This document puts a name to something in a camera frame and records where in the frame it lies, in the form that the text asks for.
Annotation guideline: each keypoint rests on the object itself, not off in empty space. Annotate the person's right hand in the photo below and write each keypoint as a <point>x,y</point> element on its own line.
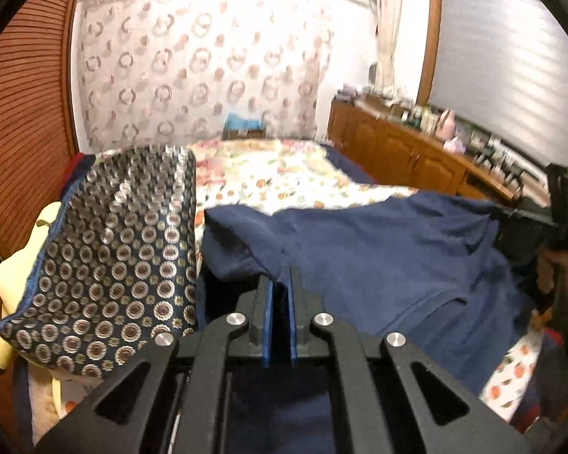
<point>546,269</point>

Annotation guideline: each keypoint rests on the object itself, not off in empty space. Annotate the navy printed T-shirt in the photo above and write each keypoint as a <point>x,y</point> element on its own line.
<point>359,265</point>

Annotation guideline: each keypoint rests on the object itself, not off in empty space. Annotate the cardboard tray of clutter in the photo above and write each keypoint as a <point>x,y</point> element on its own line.
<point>386,100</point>

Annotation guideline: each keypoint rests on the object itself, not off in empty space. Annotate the beige tied side curtain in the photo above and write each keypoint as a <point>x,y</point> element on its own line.
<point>388,33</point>

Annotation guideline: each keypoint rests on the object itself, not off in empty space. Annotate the circle-patterned folded cloth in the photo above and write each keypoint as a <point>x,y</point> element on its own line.
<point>109,246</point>

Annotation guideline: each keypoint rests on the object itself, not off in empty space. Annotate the pink case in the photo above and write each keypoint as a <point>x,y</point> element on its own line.
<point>351,92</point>

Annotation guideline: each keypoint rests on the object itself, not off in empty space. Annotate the floral blanket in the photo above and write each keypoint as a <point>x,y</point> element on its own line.
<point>246,156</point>

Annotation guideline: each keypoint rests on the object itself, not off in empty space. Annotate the grey window blind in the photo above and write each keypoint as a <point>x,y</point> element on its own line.
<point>501,66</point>

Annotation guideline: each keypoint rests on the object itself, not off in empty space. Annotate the cardboard box with blue contents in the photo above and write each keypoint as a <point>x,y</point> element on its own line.
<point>244,125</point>

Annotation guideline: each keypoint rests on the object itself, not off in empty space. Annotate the dark navy blanket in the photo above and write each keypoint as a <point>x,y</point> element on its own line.
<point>345,165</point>

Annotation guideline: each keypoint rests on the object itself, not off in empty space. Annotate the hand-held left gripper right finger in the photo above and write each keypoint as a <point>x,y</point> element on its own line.
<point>293,321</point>

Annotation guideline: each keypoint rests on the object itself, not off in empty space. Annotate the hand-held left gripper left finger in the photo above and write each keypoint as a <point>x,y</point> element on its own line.
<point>265,321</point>

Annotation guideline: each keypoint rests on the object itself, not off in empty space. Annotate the orange-print bed sheet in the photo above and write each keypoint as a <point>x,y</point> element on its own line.
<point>284,189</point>

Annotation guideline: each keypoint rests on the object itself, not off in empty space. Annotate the wooden cabinet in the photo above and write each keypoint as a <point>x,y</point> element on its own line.
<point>383,146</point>

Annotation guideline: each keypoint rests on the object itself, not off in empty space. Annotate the pink thermos bottle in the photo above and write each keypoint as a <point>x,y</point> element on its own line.
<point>446,125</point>

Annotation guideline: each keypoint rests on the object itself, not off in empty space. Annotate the pink tissue box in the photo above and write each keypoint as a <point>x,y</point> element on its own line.
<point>454,144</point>

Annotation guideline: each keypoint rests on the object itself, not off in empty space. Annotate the circle-patterned sheer curtain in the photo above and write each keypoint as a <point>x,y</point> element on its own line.
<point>194,66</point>

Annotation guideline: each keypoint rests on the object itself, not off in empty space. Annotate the black device on tripod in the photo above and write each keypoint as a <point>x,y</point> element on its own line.
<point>485,157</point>
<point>513,175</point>

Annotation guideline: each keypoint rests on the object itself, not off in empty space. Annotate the red cloth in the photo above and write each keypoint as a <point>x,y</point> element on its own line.
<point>73,168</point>

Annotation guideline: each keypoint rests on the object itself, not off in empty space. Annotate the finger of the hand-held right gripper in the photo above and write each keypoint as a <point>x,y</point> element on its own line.
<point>525,215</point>

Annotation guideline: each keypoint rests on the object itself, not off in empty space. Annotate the row of small bottles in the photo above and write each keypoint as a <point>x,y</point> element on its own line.
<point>422,118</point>

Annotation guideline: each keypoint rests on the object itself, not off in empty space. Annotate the yellow plush toy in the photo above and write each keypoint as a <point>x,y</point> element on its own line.
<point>14,274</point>

